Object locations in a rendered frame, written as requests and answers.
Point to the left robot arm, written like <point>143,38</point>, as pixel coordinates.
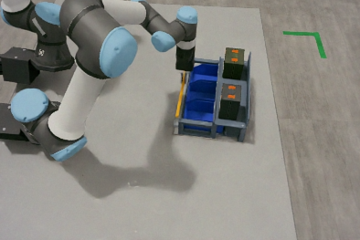
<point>52,49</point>

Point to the blue-grey rack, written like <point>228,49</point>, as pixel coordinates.
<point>232,128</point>

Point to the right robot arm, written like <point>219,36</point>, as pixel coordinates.
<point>105,50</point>

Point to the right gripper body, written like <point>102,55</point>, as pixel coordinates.
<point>185,53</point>

